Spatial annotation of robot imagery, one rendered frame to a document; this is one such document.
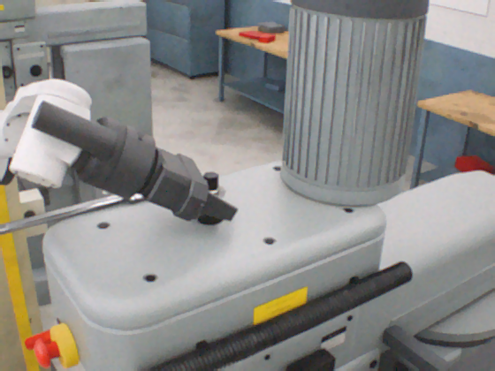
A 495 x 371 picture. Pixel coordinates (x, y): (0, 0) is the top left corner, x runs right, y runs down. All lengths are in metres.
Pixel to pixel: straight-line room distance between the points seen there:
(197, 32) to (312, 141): 7.34
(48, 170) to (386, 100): 0.46
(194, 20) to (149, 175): 7.39
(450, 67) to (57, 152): 5.20
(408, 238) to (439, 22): 4.78
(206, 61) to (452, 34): 3.82
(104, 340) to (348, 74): 0.46
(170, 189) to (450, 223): 0.61
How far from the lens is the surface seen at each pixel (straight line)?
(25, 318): 2.96
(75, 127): 0.68
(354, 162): 0.85
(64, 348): 0.80
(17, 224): 0.84
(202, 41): 8.23
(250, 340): 0.75
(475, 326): 1.25
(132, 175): 0.72
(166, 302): 0.69
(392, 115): 0.85
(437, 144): 5.96
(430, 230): 1.13
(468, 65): 5.62
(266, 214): 0.84
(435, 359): 1.03
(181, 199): 0.75
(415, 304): 1.10
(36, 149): 0.71
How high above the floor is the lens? 2.30
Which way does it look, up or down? 26 degrees down
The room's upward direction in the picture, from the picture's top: 2 degrees clockwise
